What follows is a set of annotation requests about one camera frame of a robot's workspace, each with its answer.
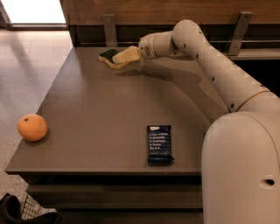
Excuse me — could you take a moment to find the green and yellow sponge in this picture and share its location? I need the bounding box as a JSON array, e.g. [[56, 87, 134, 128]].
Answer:
[[99, 49, 128, 70]]

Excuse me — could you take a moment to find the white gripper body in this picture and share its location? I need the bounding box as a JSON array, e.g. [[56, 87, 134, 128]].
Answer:
[[138, 33, 158, 60]]

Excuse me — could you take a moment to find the left metal bracket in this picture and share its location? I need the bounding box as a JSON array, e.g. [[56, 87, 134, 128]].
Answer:
[[102, 14, 117, 47]]

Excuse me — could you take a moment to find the metal bracket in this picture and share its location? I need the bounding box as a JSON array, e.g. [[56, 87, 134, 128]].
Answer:
[[227, 11, 253, 56], [102, 14, 117, 47]]

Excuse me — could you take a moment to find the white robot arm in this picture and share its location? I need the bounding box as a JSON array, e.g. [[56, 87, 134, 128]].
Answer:
[[113, 20, 280, 224]]

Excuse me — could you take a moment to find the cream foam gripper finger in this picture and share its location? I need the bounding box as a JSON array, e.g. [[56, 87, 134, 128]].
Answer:
[[112, 46, 141, 64]]

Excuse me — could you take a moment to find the black chair with mesh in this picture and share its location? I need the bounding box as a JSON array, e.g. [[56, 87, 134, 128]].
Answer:
[[0, 193, 62, 224]]

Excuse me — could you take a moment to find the orange fruit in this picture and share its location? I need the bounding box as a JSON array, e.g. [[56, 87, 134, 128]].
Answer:
[[17, 114, 48, 142]]

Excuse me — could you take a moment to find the dark blue snack bar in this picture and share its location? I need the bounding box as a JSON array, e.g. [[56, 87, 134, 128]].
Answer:
[[147, 125, 174, 164]]

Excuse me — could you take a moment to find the right metal bracket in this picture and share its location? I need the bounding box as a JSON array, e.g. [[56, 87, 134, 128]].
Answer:
[[227, 11, 253, 56]]

